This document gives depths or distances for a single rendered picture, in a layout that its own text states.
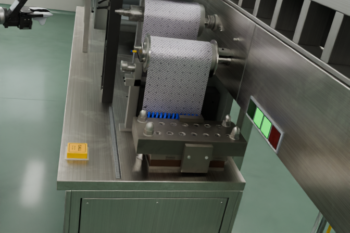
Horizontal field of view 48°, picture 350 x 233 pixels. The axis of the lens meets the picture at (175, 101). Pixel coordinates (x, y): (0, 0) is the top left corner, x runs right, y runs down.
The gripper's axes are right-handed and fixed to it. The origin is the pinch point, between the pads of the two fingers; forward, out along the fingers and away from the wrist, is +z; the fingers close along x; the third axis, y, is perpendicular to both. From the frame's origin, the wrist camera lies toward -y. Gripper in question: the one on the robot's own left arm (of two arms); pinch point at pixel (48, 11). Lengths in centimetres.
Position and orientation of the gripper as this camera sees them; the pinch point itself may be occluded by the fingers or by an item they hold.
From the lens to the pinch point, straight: 195.6
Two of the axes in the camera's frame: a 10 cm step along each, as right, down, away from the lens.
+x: 5.5, 5.4, -6.4
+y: -2.4, 8.3, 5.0
